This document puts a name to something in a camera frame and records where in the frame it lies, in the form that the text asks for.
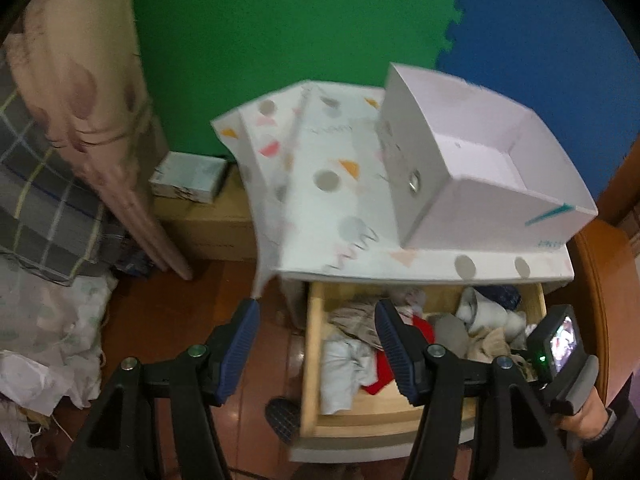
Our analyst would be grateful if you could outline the wooden drawer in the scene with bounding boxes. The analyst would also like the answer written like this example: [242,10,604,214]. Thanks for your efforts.
[300,282,547,438]

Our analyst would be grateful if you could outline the red underwear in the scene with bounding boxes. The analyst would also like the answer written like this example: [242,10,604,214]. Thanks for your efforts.
[361,314,435,396]

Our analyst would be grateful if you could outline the light grey underwear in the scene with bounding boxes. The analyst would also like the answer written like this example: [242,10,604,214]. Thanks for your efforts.
[320,333,378,415]

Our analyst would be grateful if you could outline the beige patterned underwear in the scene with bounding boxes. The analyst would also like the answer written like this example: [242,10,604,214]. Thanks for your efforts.
[329,297,382,350]

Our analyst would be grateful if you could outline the person's right hand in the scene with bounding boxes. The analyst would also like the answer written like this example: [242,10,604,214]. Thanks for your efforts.
[554,387,611,441]

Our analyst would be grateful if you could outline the cream garment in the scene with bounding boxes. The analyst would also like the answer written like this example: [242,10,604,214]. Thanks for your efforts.
[466,327,511,364]

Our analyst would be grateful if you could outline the grey rounded garment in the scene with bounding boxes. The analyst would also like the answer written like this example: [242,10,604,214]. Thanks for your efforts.
[430,313,470,359]

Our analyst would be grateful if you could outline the white rolled socks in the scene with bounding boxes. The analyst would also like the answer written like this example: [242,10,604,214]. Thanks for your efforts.
[456,287,526,342]

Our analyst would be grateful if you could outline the dark blue garment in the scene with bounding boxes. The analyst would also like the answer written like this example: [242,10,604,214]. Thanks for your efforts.
[474,285,522,311]

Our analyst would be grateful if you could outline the white crumpled sheet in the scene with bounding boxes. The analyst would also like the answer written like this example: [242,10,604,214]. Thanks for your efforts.
[1,258,117,458]

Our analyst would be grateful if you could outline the black mesh slipper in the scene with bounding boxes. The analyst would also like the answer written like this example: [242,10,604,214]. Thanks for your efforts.
[264,396,302,445]

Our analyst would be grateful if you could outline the grey plaid blanket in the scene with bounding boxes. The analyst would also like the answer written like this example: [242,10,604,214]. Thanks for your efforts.
[0,61,128,286]

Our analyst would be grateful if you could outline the white cardboard shoe box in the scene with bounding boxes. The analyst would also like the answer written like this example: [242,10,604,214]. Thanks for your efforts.
[376,64,598,252]

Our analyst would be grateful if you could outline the brown cardboard box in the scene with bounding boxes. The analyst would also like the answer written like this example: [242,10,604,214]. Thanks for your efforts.
[154,166,257,261]

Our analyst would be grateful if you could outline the patterned nightstand cover cloth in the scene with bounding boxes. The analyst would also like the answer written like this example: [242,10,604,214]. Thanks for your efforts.
[212,81,574,295]

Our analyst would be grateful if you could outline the small teal patterned box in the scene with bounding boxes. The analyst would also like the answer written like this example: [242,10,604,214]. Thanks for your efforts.
[149,152,228,204]

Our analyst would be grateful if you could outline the white patterned nightstand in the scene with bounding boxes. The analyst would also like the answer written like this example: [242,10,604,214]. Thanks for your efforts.
[213,81,574,464]

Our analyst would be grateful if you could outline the pink floral pillow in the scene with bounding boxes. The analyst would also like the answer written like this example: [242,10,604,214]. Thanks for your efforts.
[4,0,192,280]

